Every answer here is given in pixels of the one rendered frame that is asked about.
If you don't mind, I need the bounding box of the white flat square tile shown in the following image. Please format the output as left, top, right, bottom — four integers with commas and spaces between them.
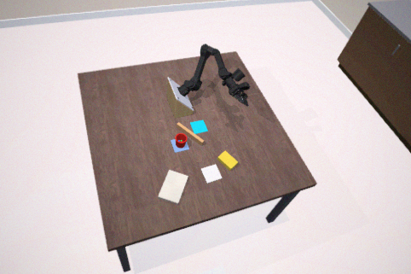
200, 165, 222, 183

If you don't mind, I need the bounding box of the white flat rectangular block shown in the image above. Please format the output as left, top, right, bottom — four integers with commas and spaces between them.
158, 170, 188, 205

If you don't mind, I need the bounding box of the red cup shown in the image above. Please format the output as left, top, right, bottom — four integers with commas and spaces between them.
176, 133, 187, 148

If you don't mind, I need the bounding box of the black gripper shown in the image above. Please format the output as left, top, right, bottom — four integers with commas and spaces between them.
229, 83, 249, 107

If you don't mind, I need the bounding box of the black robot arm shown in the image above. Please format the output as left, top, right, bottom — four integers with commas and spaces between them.
177, 44, 250, 96

